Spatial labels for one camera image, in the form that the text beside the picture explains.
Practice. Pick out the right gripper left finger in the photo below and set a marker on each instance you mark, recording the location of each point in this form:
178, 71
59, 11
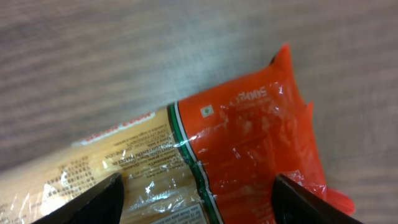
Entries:
101, 204

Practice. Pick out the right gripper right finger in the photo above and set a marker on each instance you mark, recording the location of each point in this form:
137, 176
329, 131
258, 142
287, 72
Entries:
293, 204

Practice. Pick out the orange spaghetti pasta packet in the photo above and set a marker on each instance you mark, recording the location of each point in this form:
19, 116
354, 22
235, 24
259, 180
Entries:
209, 158

